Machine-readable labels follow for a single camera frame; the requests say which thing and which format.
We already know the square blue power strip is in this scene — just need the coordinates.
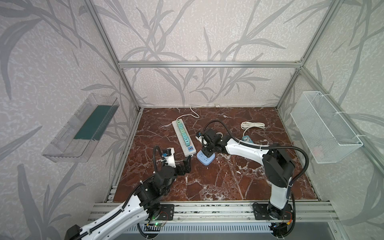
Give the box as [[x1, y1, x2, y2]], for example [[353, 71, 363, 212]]
[[197, 151, 216, 166]]

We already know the long white pastel power strip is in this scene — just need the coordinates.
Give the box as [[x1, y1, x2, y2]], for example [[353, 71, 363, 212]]
[[172, 119, 197, 157]]

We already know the teal power strip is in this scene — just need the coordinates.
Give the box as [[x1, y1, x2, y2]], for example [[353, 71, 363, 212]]
[[242, 135, 254, 144]]

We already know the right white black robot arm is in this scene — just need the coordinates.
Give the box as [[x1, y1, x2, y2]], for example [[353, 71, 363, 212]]
[[196, 120, 309, 219]]

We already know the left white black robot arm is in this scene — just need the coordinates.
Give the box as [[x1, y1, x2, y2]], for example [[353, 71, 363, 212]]
[[65, 146, 192, 240]]

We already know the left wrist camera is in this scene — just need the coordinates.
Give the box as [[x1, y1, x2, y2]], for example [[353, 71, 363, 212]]
[[162, 148, 176, 168]]

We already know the white power strip cable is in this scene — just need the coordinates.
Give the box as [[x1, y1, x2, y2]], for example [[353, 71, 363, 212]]
[[175, 103, 221, 121]]

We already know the coiled white teal-strip cable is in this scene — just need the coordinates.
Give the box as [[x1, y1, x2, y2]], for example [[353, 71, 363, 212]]
[[240, 121, 266, 137]]

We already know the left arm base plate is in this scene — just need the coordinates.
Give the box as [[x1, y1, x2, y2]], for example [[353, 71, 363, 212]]
[[149, 204, 175, 221]]

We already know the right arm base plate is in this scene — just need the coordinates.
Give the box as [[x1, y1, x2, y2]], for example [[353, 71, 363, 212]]
[[252, 203, 295, 221]]

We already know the clear plastic wall tray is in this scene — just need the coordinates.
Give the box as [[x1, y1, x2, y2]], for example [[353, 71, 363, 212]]
[[42, 94, 120, 163]]

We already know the white wire mesh basket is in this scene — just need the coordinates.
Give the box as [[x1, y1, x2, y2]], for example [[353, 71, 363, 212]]
[[291, 91, 364, 164]]

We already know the aluminium front rail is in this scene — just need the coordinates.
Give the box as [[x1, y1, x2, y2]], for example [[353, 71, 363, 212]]
[[86, 201, 340, 224]]

